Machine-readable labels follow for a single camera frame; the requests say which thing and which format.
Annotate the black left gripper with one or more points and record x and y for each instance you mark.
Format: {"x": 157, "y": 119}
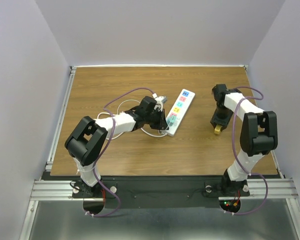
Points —
{"x": 162, "y": 124}

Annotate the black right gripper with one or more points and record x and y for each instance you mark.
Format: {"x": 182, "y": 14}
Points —
{"x": 224, "y": 122}

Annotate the yellow usb charger plug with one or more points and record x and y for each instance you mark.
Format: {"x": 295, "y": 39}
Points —
{"x": 217, "y": 129}

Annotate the white power strip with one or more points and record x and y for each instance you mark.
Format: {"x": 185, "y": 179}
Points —
{"x": 179, "y": 110}

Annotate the teal charger plug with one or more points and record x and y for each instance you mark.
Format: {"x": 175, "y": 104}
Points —
{"x": 171, "y": 120}

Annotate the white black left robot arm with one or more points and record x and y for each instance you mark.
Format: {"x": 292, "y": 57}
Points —
{"x": 85, "y": 143}

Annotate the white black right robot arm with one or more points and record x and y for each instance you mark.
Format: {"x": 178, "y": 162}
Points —
{"x": 258, "y": 137}

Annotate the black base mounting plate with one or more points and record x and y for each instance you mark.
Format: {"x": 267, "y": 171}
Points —
{"x": 149, "y": 192}

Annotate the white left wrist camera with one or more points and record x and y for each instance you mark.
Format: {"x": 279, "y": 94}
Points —
{"x": 160, "y": 101}

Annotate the aluminium frame rail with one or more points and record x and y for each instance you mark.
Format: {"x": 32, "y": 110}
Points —
{"x": 53, "y": 214}

